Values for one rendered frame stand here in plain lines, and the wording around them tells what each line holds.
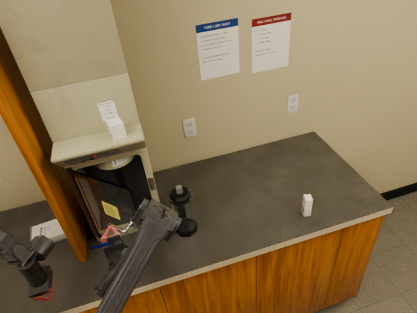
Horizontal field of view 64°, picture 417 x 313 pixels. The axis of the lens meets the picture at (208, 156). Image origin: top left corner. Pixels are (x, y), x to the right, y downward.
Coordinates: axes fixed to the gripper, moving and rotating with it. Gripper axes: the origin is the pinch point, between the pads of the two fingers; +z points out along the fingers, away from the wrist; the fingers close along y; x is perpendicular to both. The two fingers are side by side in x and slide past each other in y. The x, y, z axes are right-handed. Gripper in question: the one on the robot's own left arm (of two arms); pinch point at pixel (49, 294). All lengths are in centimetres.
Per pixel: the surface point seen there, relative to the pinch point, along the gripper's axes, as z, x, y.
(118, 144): -41, -37, 21
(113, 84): -58, -40, 32
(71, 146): -41, -21, 27
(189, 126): -7, -72, 74
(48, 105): -55, -18, 33
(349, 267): 63, -137, 4
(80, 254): 10.9, -7.5, 23.2
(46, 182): -30.5, -8.6, 23.5
